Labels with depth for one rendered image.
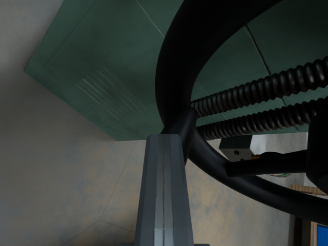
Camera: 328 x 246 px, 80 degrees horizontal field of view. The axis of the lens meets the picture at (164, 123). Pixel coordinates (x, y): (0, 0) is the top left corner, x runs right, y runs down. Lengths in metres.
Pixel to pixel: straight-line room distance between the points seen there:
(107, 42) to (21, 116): 0.49
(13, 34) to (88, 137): 0.44
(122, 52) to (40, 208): 0.63
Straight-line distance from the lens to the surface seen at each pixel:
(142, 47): 0.39
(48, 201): 0.86
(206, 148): 0.21
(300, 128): 0.46
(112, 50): 0.44
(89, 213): 0.92
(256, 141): 0.52
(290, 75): 0.20
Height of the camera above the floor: 0.82
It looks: 47 degrees down
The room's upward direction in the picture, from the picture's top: 82 degrees clockwise
